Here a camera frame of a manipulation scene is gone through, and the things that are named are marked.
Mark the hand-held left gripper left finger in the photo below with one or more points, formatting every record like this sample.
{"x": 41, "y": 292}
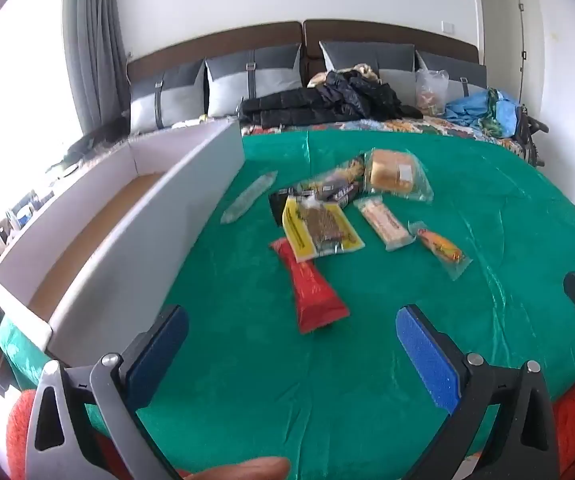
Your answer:
{"x": 160, "y": 355}

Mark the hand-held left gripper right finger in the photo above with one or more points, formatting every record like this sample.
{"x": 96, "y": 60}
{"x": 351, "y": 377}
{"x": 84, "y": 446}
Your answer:
{"x": 427, "y": 360}

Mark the orange sausage packet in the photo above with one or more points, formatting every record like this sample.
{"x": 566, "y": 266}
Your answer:
{"x": 440, "y": 246}

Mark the red snack packet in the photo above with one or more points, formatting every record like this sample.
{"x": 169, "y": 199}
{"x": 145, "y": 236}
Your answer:
{"x": 312, "y": 290}

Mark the pink wafer packet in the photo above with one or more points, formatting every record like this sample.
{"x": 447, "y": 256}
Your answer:
{"x": 385, "y": 222}

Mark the white cardboard box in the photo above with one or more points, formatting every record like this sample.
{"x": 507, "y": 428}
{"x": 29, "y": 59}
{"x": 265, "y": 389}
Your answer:
{"x": 167, "y": 210}

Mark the yellow snack packet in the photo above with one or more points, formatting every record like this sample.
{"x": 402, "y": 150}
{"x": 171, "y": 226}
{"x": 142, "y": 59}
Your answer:
{"x": 317, "y": 230}

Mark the clear tube snack packet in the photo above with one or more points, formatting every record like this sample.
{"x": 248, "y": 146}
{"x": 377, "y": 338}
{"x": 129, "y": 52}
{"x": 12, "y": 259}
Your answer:
{"x": 247, "y": 197}

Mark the brown snack bar packet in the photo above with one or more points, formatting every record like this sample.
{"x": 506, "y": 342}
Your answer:
{"x": 337, "y": 193}

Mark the bread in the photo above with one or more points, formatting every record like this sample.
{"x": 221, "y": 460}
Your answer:
{"x": 390, "y": 170}

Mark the black printed snack packet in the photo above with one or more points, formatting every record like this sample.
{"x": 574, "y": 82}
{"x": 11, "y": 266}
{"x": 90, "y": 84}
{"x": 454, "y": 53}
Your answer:
{"x": 347, "y": 166}

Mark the person's left hand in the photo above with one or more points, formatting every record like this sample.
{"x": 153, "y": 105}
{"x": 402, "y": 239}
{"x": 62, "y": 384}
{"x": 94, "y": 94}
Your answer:
{"x": 242, "y": 469}

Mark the green satin cloth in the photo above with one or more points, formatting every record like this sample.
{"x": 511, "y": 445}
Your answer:
{"x": 267, "y": 385}

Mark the dark chair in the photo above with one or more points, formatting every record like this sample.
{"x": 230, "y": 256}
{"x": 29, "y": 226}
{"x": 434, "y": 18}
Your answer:
{"x": 530, "y": 135}

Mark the orange fleece clothing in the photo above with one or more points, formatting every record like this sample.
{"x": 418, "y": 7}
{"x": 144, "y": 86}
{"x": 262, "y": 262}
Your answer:
{"x": 17, "y": 435}

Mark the green patterned cloth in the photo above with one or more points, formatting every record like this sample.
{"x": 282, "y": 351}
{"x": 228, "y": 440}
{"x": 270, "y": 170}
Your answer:
{"x": 491, "y": 110}

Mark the blue plastic sheet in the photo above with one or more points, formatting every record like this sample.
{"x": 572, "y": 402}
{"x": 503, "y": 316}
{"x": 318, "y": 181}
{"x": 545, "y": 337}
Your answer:
{"x": 467, "y": 107}

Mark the floral bedsheet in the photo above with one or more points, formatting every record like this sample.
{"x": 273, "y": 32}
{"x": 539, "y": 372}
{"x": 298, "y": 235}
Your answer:
{"x": 442, "y": 127}

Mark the dark cloth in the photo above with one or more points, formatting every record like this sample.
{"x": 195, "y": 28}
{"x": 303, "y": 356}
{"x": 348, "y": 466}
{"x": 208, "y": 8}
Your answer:
{"x": 92, "y": 142}

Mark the white door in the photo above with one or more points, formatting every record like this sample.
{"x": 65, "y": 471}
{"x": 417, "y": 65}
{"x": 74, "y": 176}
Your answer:
{"x": 525, "y": 50}

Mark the grey and white pillow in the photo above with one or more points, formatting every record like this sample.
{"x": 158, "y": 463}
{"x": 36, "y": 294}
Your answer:
{"x": 467, "y": 77}
{"x": 367, "y": 55}
{"x": 177, "y": 95}
{"x": 267, "y": 75}

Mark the clear plastic bag of food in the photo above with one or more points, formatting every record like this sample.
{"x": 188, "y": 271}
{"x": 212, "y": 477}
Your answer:
{"x": 431, "y": 92}

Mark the black puffer jacket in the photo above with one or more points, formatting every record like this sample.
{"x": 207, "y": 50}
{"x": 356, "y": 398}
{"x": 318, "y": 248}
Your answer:
{"x": 327, "y": 97}

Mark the beige patterned bag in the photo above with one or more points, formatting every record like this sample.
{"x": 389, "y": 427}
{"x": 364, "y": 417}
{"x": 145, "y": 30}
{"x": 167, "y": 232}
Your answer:
{"x": 363, "y": 70}

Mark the grey curtain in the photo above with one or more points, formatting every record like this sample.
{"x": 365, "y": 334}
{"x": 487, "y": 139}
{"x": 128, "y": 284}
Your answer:
{"x": 95, "y": 35}

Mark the white light switch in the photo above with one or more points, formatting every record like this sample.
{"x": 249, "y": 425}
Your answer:
{"x": 447, "y": 26}

